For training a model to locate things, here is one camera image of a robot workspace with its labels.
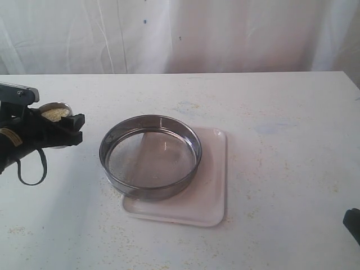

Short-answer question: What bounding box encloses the white curtain backdrop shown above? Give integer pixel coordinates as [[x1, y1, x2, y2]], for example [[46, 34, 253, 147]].
[[1, 1, 359, 74]]

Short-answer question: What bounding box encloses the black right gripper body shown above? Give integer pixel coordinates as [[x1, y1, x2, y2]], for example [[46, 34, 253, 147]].
[[343, 208, 360, 244]]

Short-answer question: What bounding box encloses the stainless steel cup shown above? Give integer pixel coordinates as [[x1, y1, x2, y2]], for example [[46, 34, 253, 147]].
[[38, 102, 73, 149]]

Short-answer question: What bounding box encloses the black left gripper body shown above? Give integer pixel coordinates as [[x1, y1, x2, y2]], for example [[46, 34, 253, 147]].
[[1, 108, 56, 172]]

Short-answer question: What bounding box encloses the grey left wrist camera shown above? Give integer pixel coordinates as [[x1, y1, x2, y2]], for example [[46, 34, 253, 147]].
[[1, 82, 39, 106]]

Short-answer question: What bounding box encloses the white square plastic tray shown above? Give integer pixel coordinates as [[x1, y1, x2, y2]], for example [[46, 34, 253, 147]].
[[120, 127, 227, 227]]

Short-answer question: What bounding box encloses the yellow and white grain mix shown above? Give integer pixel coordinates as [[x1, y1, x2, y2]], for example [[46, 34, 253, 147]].
[[41, 108, 70, 122]]

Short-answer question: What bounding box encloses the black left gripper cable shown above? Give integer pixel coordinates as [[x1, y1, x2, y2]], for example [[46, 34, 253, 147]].
[[17, 147, 48, 186]]

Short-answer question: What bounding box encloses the round steel mesh sieve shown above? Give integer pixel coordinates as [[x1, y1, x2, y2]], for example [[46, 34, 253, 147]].
[[99, 115, 203, 201]]

